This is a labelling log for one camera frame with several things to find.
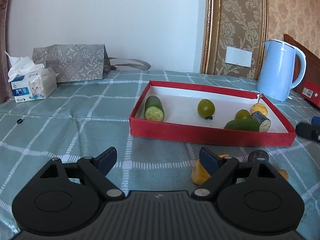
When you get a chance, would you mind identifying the brown longan fruit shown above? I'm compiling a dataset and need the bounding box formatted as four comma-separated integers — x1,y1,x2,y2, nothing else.
277,169,289,181

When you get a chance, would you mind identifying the cucumber piece tapered end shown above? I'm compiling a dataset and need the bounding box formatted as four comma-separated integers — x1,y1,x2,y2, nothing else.
224,119,259,132

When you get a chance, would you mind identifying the cucumber piece cut face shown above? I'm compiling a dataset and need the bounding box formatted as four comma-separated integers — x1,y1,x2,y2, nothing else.
144,95,164,122

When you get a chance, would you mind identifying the red cardboard box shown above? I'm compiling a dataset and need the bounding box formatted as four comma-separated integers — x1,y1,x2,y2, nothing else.
301,80,320,108

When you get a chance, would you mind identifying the light blue electric kettle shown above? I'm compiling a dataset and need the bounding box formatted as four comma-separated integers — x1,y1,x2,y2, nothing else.
257,39,306,102

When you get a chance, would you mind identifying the wooden headboard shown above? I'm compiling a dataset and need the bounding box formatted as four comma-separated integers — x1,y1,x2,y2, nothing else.
283,33,320,95

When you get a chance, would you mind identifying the red shallow box tray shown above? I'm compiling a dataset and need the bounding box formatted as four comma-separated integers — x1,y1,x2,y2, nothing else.
129,81,296,147

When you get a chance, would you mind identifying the grey patterned paper bag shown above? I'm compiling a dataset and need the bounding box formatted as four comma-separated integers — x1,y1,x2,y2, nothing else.
32,44,151,83

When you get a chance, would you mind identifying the tissue pack with cat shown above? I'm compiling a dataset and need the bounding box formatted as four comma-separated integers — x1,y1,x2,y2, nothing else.
6,53,57,103

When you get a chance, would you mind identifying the white wall switch panel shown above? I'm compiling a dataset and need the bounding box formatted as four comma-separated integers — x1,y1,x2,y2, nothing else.
225,46,252,68

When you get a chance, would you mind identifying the gold picture frame moulding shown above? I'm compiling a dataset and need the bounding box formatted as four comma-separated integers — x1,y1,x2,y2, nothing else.
200,0,268,80

